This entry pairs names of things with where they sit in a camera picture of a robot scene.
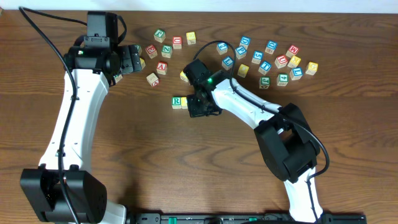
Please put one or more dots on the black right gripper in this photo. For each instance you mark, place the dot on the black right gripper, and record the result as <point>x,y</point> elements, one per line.
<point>193,111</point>

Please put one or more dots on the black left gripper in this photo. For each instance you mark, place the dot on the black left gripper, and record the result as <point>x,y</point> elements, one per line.
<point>132,59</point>

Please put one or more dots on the yellow O block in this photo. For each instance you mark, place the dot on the yellow O block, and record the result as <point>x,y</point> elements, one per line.
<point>184,103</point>
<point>243,70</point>

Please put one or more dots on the green R block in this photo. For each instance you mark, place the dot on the green R block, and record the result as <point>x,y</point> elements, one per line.
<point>176,102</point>

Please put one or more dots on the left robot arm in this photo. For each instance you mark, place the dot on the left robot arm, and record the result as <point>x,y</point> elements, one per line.
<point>62,188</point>

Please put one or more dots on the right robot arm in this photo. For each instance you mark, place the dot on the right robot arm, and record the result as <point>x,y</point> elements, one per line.
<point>282,133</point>

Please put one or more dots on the green 7 block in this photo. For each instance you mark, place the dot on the green 7 block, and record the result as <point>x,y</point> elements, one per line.
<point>139,49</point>

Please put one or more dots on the yellow C block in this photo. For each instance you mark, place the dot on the yellow C block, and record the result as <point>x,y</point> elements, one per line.
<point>143,63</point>

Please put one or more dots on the red E block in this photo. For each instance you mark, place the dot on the red E block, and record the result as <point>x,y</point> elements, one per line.
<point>151,51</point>

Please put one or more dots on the green V block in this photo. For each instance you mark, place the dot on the green V block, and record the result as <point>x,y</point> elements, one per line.
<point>117,78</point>

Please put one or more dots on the red sided tan block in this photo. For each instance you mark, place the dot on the red sided tan block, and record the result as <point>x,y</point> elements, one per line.
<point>153,79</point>

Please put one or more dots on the red V block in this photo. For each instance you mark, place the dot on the red V block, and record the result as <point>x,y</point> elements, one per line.
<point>162,68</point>

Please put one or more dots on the yellow block lower centre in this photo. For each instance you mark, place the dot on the yellow block lower centre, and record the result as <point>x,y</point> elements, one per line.
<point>184,77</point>

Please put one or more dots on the green J block top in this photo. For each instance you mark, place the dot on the green J block top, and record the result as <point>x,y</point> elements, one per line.
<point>159,35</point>

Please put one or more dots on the green j block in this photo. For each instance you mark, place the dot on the green j block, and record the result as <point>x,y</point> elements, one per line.
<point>264,82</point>
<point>159,35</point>

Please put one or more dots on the green Z block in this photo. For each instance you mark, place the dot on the green Z block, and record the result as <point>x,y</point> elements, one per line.
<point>166,51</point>

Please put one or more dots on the blue L block centre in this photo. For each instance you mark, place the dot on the blue L block centre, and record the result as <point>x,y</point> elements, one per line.
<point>227,63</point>

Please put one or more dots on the blue l block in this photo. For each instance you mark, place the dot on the blue l block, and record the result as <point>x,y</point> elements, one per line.
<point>227,63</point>
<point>296,73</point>

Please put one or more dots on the red U block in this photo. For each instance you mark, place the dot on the red U block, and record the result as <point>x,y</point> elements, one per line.
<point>177,42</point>

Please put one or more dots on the blue 2 block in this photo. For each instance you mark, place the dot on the blue 2 block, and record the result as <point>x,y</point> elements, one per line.
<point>222,48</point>

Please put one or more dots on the blue P block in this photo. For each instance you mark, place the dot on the blue P block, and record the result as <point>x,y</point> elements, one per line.
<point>240,52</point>

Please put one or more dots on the blue 5 block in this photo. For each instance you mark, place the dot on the blue 5 block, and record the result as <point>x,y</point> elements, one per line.
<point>257,57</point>

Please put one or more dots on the blue T block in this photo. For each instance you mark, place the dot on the blue T block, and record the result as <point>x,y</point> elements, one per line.
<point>264,67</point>

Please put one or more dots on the blue D block upper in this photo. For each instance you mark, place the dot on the blue D block upper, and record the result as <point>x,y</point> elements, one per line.
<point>245,41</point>

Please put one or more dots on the blue d block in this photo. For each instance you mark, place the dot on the blue d block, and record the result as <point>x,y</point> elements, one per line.
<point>270,47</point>
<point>245,41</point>

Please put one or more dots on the green 4 block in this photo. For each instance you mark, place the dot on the green 4 block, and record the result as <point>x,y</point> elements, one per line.
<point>282,79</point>

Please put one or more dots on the blue D block right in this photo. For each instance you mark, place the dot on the blue D block right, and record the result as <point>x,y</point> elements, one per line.
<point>270,47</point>

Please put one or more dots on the blue L block right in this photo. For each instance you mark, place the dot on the blue L block right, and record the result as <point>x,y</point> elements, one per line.
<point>296,73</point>

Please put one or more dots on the yellow top block right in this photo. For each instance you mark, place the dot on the yellow top block right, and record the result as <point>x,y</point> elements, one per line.
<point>294,62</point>

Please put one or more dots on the red M block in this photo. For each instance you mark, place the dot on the red M block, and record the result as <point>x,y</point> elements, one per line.
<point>291,51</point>

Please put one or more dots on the yellow block far right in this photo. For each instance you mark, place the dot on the yellow block far right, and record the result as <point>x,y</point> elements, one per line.
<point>311,68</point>

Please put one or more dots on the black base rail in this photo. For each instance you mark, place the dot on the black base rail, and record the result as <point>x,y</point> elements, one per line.
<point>278,218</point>

